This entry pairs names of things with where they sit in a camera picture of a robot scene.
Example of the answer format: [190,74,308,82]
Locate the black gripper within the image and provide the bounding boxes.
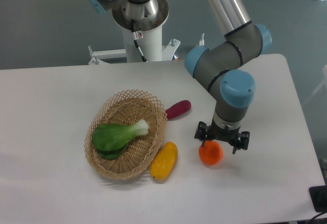
[194,121,250,154]

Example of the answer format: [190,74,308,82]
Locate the orange fruit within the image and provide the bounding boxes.
[198,141,223,166]

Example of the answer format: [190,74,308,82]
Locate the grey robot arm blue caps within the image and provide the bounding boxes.
[89,0,272,151]

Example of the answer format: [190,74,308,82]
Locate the purple sweet potato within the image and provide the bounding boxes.
[166,100,192,120]

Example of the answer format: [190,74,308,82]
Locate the yellow mango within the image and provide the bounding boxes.
[150,142,178,181]

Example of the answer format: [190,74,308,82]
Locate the woven wicker basket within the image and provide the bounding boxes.
[84,89,167,180]

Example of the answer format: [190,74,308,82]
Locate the black device at table edge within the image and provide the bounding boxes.
[308,158,327,213]

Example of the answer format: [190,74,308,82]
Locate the green bok choy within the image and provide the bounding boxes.
[91,119,150,160]

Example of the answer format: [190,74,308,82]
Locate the black cable on pedestal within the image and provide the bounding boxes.
[130,18,148,62]

